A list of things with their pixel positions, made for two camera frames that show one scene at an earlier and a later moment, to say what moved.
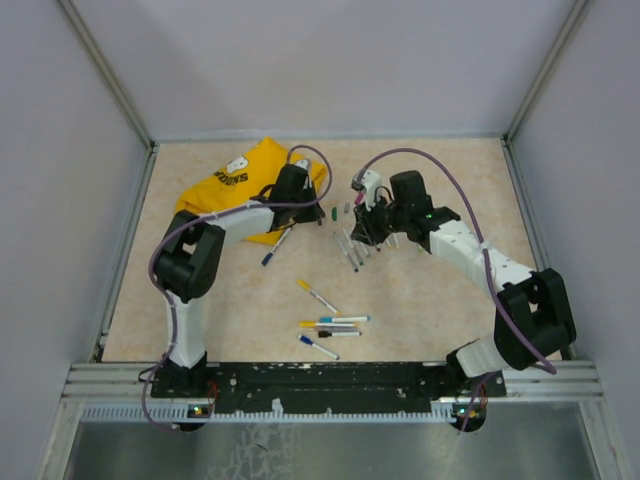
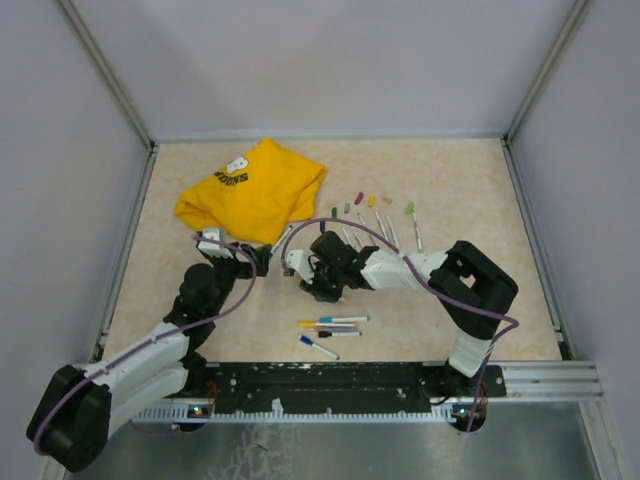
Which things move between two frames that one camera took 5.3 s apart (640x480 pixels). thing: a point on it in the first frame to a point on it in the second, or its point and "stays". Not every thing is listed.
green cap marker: x=354 y=250 stays
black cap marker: x=326 y=334 stays
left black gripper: x=315 y=214 to x=260 y=256
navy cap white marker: x=268 y=257 stays
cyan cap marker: x=345 y=319 stays
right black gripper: x=365 y=229 to x=318 y=292
